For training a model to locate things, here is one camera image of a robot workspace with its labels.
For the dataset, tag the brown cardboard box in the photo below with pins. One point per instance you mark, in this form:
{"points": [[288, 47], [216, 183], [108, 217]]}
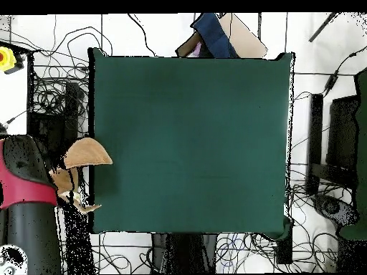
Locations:
{"points": [[246, 40]]}

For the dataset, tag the small black device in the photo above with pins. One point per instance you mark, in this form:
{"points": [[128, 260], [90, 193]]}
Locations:
{"points": [[2, 129]]}

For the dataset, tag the tan terry towel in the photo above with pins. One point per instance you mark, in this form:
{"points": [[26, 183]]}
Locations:
{"points": [[86, 154]]}

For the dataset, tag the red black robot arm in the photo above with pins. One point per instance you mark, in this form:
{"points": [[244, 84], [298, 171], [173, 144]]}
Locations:
{"points": [[28, 229]]}

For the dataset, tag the dark blue cloth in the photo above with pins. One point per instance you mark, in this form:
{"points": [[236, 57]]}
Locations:
{"points": [[215, 37]]}

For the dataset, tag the yellow emergency stop button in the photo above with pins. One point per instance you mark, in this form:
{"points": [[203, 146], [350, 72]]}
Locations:
{"points": [[5, 58]]}

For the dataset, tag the black rod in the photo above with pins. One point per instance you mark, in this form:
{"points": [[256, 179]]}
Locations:
{"points": [[322, 28]]}

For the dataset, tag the black stand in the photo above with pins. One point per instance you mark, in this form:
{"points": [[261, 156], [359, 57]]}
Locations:
{"points": [[315, 129], [71, 114]]}

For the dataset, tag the grey stand base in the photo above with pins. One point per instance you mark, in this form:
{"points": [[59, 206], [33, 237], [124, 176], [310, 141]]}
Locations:
{"points": [[329, 207]]}

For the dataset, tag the pink cloth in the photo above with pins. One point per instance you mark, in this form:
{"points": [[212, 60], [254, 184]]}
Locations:
{"points": [[195, 51]]}

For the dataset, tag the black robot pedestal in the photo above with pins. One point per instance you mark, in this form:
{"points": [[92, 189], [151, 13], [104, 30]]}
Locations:
{"points": [[186, 252]]}

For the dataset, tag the dark green table cloth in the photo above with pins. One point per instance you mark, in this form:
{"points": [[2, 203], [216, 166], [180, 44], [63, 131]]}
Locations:
{"points": [[200, 143]]}

